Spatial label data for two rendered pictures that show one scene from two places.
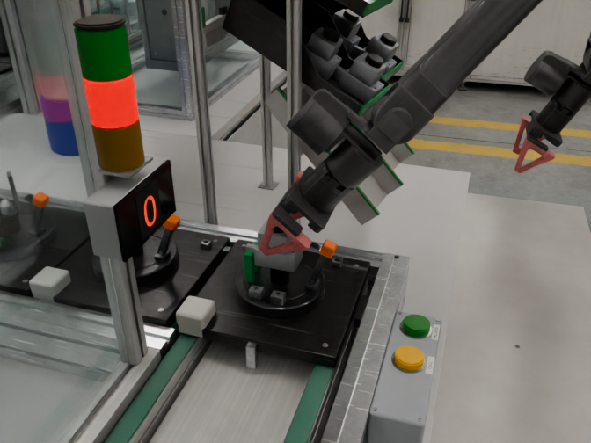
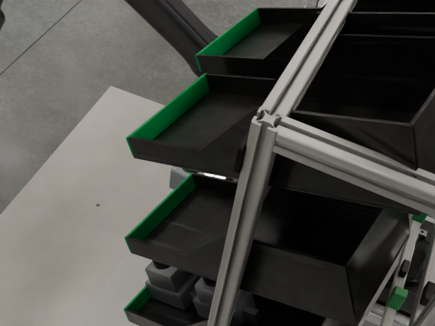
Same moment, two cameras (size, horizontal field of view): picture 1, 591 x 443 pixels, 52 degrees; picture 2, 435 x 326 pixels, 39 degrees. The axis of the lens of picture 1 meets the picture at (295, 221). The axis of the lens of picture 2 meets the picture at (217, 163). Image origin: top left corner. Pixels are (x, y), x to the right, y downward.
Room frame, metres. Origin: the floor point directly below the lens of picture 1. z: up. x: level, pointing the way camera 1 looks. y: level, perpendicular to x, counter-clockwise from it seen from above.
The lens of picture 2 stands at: (1.59, -0.13, 1.95)
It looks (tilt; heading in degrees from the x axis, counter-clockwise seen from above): 47 degrees down; 180
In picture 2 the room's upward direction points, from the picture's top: 10 degrees clockwise
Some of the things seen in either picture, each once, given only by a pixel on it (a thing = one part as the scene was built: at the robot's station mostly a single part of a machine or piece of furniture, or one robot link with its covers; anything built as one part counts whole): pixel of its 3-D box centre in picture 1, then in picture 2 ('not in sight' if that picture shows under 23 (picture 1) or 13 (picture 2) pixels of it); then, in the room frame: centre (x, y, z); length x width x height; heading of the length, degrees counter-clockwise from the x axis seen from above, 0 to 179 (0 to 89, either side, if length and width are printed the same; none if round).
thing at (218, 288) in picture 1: (280, 294); not in sight; (0.76, 0.02, 0.96); 0.24 x 0.24 x 0.02; 73
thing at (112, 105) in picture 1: (111, 98); not in sight; (0.61, 0.19, 1.33); 0.05 x 0.05 x 0.05
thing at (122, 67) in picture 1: (104, 50); not in sight; (0.61, 0.19, 1.38); 0.05 x 0.05 x 0.05
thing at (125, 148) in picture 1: (119, 141); not in sight; (0.61, 0.19, 1.28); 0.05 x 0.05 x 0.05
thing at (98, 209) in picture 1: (117, 134); not in sight; (0.61, 0.19, 1.29); 0.12 x 0.05 x 0.25; 163
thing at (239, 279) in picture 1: (280, 285); not in sight; (0.76, 0.02, 0.98); 0.14 x 0.14 x 0.02
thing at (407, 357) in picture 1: (409, 359); not in sight; (0.61, -0.16, 0.96); 0.04 x 0.04 x 0.02
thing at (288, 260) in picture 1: (272, 241); not in sight; (0.76, 0.03, 1.06); 0.08 x 0.04 x 0.07; 73
